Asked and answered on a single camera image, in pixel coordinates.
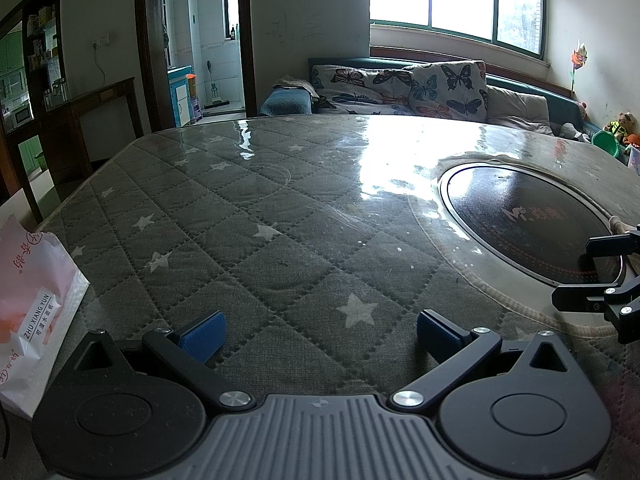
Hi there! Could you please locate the green plastic basin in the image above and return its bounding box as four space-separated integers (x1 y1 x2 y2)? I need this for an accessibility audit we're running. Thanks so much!
591 131 623 157

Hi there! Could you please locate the grey cloth bundle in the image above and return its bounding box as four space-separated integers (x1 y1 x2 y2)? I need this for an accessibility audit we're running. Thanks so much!
559 122 593 142

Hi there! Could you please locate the white and pink tissue packet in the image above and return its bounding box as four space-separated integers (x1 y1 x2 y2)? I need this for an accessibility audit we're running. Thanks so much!
0 212 91 420

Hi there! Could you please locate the square butterfly print cushion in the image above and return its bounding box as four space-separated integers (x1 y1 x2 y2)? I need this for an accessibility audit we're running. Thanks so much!
409 60 488 122

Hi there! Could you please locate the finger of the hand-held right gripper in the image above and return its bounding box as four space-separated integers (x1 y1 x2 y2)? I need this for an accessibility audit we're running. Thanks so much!
551 280 640 313
585 232 640 261

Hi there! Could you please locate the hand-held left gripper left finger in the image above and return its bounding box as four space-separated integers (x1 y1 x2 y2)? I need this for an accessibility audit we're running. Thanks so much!
75 310 256 413

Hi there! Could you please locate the mop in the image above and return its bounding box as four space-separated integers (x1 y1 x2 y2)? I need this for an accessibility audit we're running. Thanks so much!
204 60 231 110

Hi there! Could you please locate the small cream cloth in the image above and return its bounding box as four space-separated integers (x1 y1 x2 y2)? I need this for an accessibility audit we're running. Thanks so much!
272 75 321 98

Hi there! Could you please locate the blue folded blanket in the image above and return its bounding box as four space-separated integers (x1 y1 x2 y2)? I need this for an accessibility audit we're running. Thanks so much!
259 87 313 117

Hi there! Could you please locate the brown plush toy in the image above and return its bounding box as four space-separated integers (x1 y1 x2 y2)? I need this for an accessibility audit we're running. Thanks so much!
604 112 638 143

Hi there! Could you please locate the beige pillow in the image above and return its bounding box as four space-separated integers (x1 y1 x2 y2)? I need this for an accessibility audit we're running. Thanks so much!
485 85 553 136

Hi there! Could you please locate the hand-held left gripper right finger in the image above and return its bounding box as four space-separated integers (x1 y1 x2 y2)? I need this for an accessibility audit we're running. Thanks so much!
387 309 576 413

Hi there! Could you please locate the dark wooden door frame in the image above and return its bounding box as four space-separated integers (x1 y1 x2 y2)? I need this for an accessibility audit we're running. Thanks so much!
134 0 251 133

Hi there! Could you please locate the dark wooden sideboard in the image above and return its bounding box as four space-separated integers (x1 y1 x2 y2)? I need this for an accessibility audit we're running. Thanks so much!
42 77 146 186

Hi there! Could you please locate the tall wooden shelf unit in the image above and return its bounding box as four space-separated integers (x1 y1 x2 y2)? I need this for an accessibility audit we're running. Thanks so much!
0 0 66 221

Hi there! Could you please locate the colourful pinwheel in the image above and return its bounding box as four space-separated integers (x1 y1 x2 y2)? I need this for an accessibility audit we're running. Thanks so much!
570 40 590 96

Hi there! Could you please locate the blue small cabinet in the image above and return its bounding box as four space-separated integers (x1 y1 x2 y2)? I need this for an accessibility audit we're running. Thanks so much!
167 66 196 128

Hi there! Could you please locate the round black glass hotplate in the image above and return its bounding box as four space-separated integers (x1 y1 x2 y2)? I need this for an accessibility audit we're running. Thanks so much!
439 162 626 286

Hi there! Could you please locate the long butterfly print cushion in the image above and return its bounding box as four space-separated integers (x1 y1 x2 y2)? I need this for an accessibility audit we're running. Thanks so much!
310 64 416 117

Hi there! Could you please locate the black cable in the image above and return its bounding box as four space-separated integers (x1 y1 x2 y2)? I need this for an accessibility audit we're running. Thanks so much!
0 402 13 461

